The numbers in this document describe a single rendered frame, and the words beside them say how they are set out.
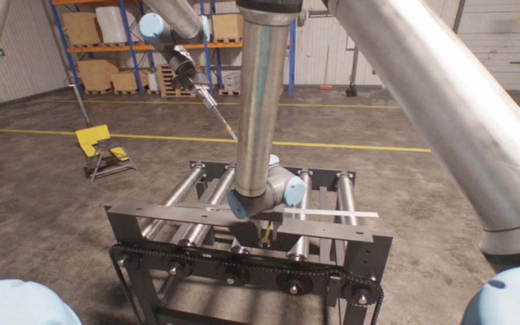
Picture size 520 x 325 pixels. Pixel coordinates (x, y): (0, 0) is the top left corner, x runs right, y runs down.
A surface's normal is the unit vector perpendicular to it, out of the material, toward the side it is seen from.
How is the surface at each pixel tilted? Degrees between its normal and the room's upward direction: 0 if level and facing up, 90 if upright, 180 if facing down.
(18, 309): 5
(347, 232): 0
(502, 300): 8
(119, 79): 90
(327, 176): 90
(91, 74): 90
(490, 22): 90
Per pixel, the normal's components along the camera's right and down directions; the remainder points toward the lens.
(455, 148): -0.86, 0.28
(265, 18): -0.11, 0.99
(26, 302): 0.05, -0.89
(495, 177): -0.76, 0.16
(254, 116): -0.17, 0.61
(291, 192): 0.59, 0.35
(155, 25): -0.14, 0.02
